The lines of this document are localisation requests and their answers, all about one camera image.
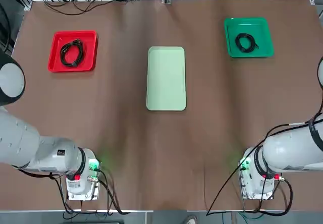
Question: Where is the pale green flat tray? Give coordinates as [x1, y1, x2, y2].
[145, 46, 187, 111]

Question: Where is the large black cable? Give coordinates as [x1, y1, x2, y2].
[60, 39, 85, 68]

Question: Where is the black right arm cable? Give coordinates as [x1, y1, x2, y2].
[205, 122, 323, 217]

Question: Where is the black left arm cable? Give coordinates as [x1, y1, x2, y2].
[49, 170, 131, 215]

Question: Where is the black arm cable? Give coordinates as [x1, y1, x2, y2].
[205, 122, 323, 217]
[49, 170, 131, 215]

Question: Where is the red plastic tray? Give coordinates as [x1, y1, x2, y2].
[47, 30, 98, 73]

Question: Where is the small black cable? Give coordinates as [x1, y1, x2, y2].
[235, 33, 260, 52]

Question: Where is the black desk cable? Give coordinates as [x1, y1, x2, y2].
[42, 0, 152, 16]

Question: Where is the dark green plastic tray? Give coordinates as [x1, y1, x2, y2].
[224, 17, 275, 59]

